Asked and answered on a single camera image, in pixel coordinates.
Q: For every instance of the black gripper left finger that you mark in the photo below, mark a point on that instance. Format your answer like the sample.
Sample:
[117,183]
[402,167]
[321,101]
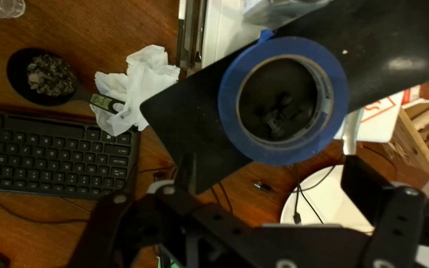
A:
[168,216]

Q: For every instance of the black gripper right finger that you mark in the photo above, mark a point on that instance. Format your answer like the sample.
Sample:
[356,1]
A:
[399,216]

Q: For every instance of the blue masking tape roll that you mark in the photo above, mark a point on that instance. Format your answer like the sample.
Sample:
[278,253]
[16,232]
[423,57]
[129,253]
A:
[283,98]

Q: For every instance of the black tray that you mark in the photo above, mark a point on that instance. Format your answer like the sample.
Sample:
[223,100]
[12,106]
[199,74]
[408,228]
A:
[354,51]

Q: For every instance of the white round plate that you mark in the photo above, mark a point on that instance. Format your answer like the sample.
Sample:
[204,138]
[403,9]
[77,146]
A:
[320,199]

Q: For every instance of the black computer keyboard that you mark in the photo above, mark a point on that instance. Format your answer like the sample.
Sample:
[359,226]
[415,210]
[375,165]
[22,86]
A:
[64,158]

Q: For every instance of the crumpled white tissue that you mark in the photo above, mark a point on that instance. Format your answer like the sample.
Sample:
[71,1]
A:
[147,73]

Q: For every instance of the black measuring scoop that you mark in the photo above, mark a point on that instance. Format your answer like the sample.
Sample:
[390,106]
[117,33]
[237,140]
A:
[44,77]

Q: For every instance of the white toaster oven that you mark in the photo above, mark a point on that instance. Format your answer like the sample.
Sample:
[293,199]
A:
[208,30]

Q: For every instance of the small clear plastic cup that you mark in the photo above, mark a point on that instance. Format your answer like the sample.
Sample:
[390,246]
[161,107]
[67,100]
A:
[12,9]

